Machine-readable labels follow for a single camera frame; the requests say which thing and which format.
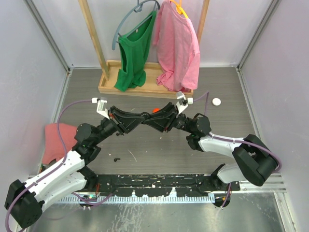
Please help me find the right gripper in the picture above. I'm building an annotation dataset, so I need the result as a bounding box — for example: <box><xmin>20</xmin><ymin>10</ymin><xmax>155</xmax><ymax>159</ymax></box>
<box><xmin>144</xmin><ymin>101</ymin><xmax>194</xmax><ymax>134</ymax></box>

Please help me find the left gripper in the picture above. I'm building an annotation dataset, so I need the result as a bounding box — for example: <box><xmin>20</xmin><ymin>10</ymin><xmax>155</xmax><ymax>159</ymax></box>
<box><xmin>92</xmin><ymin>106</ymin><xmax>144</xmax><ymax>145</ymax></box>

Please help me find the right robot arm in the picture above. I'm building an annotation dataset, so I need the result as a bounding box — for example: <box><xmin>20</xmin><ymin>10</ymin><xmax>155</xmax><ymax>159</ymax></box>
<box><xmin>144</xmin><ymin>103</ymin><xmax>281</xmax><ymax>190</ymax></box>

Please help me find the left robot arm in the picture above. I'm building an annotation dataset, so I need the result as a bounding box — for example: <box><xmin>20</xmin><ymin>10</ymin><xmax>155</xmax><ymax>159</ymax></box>
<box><xmin>4</xmin><ymin>106</ymin><xmax>150</xmax><ymax>231</ymax></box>

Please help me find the wooden clothes rack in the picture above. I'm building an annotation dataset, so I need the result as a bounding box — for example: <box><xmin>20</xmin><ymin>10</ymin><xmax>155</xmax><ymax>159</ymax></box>
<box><xmin>80</xmin><ymin>0</ymin><xmax>201</xmax><ymax>98</ymax></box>

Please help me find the green t-shirt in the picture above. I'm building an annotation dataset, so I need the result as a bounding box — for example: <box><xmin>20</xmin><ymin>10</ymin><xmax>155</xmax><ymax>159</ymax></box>
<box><xmin>114</xmin><ymin>11</ymin><xmax>157</xmax><ymax>92</ymax></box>

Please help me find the pink t-shirt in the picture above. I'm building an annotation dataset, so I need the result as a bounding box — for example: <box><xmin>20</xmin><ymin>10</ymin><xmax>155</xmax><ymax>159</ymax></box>
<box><xmin>153</xmin><ymin>0</ymin><xmax>200</xmax><ymax>92</ymax></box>

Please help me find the red folded cloth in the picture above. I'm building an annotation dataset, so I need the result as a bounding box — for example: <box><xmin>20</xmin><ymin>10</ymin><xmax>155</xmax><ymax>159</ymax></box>
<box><xmin>42</xmin><ymin>123</ymin><xmax>77</xmax><ymax>165</ymax></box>

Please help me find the grey-blue hanger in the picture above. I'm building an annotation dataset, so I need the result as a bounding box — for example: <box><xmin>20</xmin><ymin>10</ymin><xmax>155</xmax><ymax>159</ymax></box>
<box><xmin>112</xmin><ymin>0</ymin><xmax>161</xmax><ymax>51</ymax></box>

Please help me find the yellow hanger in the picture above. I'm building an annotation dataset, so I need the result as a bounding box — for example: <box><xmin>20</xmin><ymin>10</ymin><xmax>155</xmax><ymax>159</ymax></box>
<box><xmin>169</xmin><ymin>0</ymin><xmax>189</xmax><ymax>19</ymax></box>

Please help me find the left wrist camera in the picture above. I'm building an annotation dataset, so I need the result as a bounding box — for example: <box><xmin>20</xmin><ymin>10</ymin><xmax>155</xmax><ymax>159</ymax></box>
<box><xmin>91</xmin><ymin>97</ymin><xmax>109</xmax><ymax>119</ymax></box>

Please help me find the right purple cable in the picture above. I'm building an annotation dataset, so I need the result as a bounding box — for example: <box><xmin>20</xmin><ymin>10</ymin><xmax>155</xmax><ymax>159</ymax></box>
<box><xmin>193</xmin><ymin>91</ymin><xmax>282</xmax><ymax>208</ymax></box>

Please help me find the purple cable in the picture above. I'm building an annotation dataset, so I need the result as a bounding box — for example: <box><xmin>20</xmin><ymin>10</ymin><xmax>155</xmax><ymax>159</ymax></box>
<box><xmin>4</xmin><ymin>98</ymin><xmax>114</xmax><ymax>232</ymax></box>
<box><xmin>193</xmin><ymin>91</ymin><xmax>282</xmax><ymax>208</ymax></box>

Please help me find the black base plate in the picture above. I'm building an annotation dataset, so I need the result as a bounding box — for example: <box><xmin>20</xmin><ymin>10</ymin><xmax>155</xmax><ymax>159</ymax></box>
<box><xmin>83</xmin><ymin>174</ymin><xmax>240</xmax><ymax>197</ymax></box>

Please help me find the white cable duct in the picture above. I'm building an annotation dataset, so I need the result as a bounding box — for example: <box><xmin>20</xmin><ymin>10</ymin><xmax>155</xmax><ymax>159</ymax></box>
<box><xmin>57</xmin><ymin>193</ymin><xmax>215</xmax><ymax>204</ymax></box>

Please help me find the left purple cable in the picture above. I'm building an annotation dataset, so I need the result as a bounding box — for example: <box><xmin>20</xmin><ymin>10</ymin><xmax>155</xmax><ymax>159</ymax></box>
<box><xmin>4</xmin><ymin>98</ymin><xmax>114</xmax><ymax>232</ymax></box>

